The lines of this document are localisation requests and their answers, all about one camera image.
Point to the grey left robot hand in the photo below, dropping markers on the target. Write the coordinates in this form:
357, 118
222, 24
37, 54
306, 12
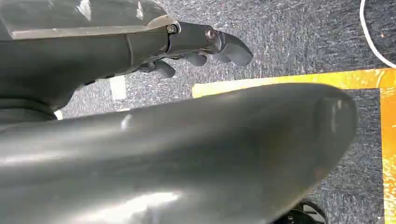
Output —
173, 154

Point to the yellow floor tape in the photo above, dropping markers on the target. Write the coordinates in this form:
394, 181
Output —
388, 130

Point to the black robot foot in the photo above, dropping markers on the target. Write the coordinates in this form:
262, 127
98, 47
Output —
304, 215

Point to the white floor tape strip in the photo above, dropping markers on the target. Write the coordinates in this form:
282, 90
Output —
118, 87

